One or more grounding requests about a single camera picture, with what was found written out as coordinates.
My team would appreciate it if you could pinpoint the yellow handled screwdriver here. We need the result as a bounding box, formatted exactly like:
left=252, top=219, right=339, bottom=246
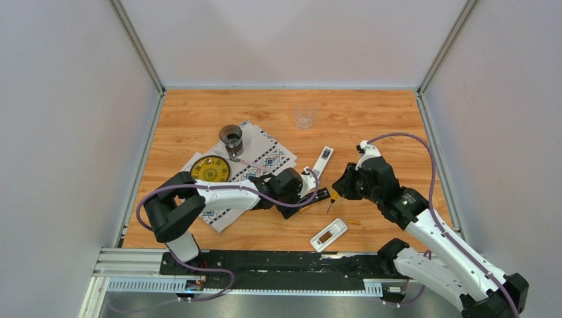
left=326, top=191, right=339, bottom=214

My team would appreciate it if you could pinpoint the black remote control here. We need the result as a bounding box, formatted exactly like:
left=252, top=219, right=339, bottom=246
left=298, top=187, right=331, bottom=209

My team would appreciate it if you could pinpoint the white remote battery bay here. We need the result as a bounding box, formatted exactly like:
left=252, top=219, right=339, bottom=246
left=309, top=218, right=348, bottom=252

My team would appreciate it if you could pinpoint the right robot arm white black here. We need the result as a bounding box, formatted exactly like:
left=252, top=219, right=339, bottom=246
left=333, top=157, right=529, bottom=317

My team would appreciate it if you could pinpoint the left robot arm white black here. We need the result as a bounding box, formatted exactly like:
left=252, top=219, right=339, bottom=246
left=135, top=168, right=319, bottom=275

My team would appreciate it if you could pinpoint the white slim remote control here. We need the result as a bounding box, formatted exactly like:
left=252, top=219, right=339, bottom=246
left=312, top=146, right=333, bottom=179

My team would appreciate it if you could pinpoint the patterned white placemat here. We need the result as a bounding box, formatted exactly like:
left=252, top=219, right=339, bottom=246
left=165, top=120, right=298, bottom=233

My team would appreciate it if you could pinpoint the clear drinking glass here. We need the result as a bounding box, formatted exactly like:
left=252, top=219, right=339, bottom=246
left=294, top=102, right=316, bottom=130

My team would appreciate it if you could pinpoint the yellow black plate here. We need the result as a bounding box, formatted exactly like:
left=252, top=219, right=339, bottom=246
left=190, top=155, right=231, bottom=182

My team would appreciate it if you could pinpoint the dark smoked glass cup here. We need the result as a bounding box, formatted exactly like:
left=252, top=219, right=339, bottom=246
left=219, top=125, right=243, bottom=158

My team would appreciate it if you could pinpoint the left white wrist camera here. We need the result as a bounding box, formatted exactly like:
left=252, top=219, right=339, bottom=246
left=300, top=166, right=319, bottom=198

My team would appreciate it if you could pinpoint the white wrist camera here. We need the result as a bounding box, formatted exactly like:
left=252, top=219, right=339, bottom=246
left=300, top=166, right=319, bottom=198
left=355, top=140, right=382, bottom=170

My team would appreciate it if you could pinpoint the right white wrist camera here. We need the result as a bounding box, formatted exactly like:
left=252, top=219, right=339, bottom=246
left=355, top=140, right=382, bottom=170

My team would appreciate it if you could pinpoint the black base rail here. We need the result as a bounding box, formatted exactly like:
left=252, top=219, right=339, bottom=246
left=159, top=250, right=405, bottom=291

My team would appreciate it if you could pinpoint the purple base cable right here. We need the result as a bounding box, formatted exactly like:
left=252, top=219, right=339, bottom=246
left=379, top=285, right=427, bottom=307

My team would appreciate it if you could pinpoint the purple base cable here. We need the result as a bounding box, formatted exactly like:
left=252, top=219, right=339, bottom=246
left=168, top=248, right=236, bottom=302
left=379, top=285, right=427, bottom=307

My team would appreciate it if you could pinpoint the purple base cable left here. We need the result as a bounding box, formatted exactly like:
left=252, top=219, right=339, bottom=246
left=168, top=248, right=236, bottom=302

